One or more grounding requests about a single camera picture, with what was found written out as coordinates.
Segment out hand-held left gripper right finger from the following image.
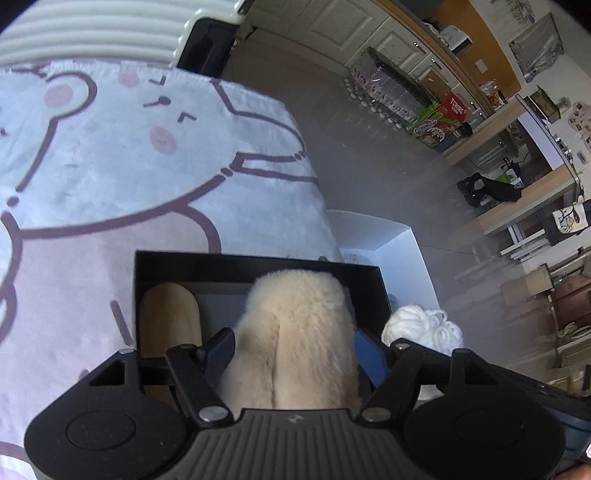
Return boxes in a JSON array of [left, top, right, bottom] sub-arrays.
[[355, 330, 503, 423]]

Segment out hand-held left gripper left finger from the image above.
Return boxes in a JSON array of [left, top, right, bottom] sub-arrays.
[[88, 327, 238, 428]]

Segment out white yarn pompom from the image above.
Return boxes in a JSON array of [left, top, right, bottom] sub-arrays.
[[381, 305, 465, 402]]

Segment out oval wooden block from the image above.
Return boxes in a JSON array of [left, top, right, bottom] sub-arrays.
[[139, 284, 204, 402]]

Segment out beige fluffy plush keychain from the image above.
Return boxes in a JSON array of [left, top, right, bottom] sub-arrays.
[[217, 271, 363, 411]]

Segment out black cardboard box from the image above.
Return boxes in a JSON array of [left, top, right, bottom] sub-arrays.
[[134, 250, 393, 398]]

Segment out white box lid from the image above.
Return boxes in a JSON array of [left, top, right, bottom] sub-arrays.
[[325, 209, 437, 310]]

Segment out bear printed blanket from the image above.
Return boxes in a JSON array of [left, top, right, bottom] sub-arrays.
[[0, 60, 342, 480]]

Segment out black device on bench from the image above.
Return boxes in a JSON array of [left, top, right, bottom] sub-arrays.
[[457, 173, 522, 206]]

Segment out green drink carton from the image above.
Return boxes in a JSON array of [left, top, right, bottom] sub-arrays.
[[406, 102, 455, 149]]

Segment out red drink carton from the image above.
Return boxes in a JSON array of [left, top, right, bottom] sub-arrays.
[[438, 91, 472, 124]]

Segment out shrink-wrapped bottle pack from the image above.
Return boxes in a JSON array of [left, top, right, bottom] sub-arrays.
[[344, 46, 439, 132]]

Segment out small white appliance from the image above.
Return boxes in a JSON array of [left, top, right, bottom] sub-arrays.
[[438, 25, 472, 51]]

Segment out cream kitchen cabinets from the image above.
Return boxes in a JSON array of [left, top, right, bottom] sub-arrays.
[[245, 0, 485, 121]]

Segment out cream ribbed suitcase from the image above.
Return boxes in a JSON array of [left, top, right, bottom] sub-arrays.
[[0, 0, 245, 77]]

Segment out grey wall picture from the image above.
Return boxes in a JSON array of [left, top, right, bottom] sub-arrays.
[[508, 14, 564, 79]]

